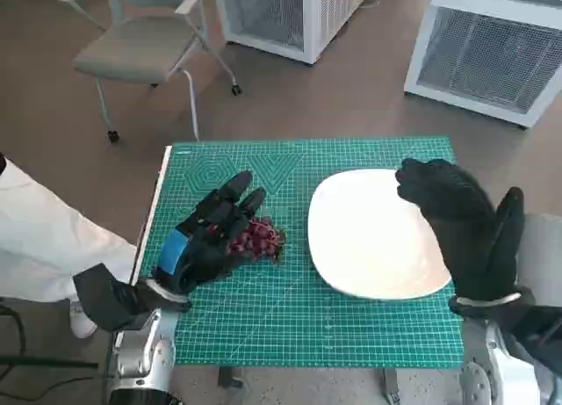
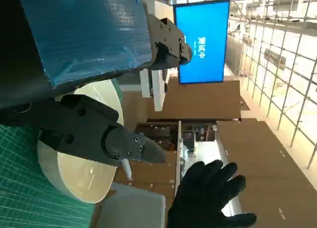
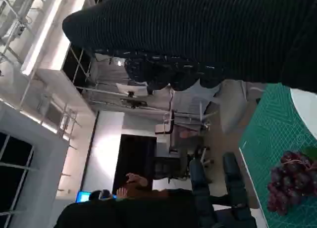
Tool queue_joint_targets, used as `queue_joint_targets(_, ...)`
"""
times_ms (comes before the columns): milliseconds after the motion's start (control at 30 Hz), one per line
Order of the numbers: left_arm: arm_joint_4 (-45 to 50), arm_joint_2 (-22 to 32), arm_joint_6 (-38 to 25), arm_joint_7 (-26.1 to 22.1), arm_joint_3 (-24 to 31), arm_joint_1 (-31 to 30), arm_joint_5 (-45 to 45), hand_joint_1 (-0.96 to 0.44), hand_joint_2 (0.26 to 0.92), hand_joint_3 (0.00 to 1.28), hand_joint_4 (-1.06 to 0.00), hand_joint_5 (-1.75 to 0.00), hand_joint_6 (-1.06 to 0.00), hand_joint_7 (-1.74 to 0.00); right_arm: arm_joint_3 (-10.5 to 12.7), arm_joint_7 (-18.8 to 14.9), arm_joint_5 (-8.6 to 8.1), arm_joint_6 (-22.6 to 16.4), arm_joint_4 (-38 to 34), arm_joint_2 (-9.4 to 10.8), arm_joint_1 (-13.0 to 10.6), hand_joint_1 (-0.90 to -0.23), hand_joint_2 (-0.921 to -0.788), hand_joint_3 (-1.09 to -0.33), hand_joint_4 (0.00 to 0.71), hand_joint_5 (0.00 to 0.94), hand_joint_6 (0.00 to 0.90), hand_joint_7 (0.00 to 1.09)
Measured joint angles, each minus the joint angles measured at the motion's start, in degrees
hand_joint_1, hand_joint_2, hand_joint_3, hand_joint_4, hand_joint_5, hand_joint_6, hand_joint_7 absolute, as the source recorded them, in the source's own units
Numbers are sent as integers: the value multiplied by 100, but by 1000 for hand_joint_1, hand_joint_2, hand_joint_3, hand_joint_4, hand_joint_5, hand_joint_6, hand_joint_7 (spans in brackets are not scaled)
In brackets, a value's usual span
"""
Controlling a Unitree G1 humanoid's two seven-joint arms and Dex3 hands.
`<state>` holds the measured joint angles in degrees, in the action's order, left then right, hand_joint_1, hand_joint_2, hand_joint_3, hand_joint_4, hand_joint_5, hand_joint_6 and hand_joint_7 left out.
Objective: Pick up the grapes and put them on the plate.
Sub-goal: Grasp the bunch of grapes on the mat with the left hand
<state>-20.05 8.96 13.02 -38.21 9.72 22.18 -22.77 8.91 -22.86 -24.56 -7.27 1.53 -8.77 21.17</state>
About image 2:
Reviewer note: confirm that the white plate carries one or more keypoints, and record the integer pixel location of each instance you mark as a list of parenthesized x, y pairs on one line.
[(81, 178)]

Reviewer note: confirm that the green cutting mat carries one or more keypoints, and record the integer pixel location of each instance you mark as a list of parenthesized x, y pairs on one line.
[(24, 188)]

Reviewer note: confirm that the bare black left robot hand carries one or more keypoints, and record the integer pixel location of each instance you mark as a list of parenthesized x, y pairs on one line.
[(81, 35)]

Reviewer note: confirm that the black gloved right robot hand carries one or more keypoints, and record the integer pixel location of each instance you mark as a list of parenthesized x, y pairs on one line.
[(203, 196)]

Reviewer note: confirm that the monitor with blue screen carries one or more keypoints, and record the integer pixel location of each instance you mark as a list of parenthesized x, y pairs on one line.
[(210, 27)]

